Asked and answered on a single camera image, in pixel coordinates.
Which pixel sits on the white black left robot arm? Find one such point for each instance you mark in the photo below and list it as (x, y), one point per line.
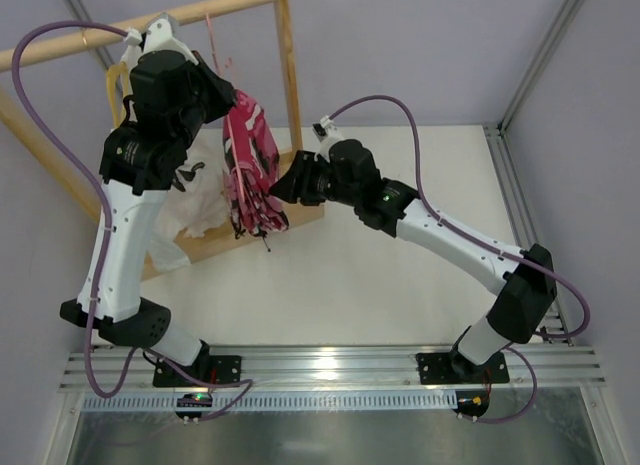
(110, 303)

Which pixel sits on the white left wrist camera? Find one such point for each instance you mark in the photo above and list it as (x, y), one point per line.
(160, 34)

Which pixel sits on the wooden clothes rack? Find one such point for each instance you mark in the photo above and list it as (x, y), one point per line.
(215, 241)

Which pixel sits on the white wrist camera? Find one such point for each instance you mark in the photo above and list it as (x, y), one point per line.
(160, 34)
(327, 134)

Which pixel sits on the pink camouflage trousers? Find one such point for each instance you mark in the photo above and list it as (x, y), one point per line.
(252, 166)

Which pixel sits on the slotted grey cable duct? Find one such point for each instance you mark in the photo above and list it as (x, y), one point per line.
(276, 401)

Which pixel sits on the white printed t-shirt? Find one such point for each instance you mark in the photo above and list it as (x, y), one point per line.
(195, 200)

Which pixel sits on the yellow wooden hanger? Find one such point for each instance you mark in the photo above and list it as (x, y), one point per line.
(116, 82)

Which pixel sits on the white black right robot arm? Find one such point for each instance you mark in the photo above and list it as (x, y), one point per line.
(524, 293)

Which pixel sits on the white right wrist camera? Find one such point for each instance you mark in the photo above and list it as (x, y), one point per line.
(327, 134)

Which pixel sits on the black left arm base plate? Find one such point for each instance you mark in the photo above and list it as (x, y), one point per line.
(210, 369)

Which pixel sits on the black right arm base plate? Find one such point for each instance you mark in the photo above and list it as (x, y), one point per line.
(435, 367)

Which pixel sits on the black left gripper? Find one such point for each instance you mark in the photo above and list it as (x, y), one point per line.
(216, 96)

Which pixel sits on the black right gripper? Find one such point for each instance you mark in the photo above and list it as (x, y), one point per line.
(304, 176)

